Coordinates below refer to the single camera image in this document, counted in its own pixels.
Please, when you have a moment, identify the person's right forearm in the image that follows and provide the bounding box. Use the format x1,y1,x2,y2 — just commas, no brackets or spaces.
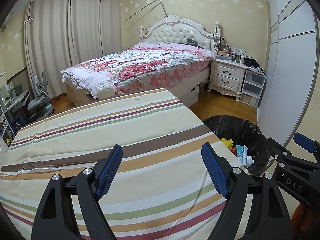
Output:
291,200,320,233

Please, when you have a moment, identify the white nightstand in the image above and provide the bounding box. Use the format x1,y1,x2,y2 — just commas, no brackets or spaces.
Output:
207,58,247,96

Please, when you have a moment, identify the pink floral quilt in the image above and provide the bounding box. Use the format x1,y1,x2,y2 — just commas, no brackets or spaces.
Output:
61,42,218,99

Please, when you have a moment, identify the white wardrobe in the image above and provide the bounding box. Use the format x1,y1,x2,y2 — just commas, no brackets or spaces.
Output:
256,0,320,155

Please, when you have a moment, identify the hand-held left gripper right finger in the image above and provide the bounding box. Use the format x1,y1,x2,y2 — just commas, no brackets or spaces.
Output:
201,142,293,240

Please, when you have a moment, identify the white cardboard box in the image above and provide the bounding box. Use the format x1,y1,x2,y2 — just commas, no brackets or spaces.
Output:
181,84,200,103

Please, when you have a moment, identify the clear plastic drawer unit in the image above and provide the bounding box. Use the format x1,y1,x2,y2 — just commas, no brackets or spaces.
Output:
239,69,266,106

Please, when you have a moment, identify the beige curtain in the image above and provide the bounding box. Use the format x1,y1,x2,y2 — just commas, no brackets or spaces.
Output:
70,0,123,58
25,0,73,98

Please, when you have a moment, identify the dark bag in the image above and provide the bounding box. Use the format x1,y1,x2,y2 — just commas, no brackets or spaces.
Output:
186,38,204,49

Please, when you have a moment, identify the striped tablecloth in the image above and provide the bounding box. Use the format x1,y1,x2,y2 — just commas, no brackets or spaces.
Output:
0,88,253,240

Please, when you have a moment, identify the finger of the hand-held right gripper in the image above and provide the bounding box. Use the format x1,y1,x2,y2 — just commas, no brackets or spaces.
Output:
294,132,320,162
266,137,320,174

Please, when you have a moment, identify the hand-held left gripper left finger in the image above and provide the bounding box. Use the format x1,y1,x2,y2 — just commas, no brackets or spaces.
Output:
31,144,123,240

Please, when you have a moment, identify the pile of dark clothes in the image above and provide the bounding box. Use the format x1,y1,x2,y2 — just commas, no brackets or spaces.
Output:
244,56,265,73

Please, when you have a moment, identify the grey office chair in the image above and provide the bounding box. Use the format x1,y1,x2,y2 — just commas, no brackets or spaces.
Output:
26,69,55,120

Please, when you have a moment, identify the trash bin with black liner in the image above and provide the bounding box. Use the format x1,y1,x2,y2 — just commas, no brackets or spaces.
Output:
203,115,270,177

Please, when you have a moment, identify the grey bookshelf with books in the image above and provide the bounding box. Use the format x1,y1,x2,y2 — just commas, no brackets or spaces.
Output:
0,110,14,150

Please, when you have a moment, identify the thin metal rod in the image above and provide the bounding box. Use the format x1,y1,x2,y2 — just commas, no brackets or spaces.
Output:
125,0,168,23

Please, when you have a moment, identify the grey study desk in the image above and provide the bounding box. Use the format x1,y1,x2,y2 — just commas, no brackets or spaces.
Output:
0,84,30,130

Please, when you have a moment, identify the cluster of small bottles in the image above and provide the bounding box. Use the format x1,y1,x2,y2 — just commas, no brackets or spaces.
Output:
217,42,247,63

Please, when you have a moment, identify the white tube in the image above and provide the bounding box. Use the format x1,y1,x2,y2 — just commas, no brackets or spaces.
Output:
236,145,248,165

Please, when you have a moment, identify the white tufted bed frame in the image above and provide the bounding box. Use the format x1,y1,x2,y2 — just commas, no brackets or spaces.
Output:
61,15,215,100

